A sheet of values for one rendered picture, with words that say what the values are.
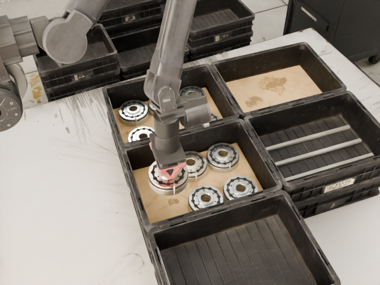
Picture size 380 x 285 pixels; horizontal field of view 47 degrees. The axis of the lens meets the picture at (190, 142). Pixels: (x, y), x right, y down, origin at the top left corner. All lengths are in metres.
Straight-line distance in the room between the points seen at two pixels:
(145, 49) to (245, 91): 1.11
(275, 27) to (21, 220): 2.58
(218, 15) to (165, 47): 1.82
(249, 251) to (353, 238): 0.39
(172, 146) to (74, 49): 0.32
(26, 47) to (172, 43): 0.28
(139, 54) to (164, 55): 1.70
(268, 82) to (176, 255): 0.79
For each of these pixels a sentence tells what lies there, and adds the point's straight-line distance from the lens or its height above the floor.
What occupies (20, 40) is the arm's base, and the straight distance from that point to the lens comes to 0.85.
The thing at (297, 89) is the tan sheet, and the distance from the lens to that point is 1.69.
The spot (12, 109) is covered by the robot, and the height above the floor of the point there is 1.13.
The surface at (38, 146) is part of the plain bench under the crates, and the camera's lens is 1.73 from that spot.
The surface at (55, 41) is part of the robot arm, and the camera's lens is 0.84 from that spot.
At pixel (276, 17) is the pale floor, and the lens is 3.67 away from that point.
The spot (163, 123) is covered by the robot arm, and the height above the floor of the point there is 1.25.
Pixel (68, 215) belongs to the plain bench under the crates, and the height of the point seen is 0.70.
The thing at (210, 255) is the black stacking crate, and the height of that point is 0.83.
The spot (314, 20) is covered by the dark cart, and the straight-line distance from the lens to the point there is 2.88.
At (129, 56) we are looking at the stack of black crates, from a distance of 2.59.
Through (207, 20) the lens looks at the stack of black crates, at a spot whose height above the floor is 0.49.
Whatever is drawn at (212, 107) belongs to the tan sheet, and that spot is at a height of 0.83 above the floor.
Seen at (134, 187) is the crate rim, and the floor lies 0.93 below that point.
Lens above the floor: 1.91
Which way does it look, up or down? 48 degrees down
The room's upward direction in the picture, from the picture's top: 1 degrees counter-clockwise
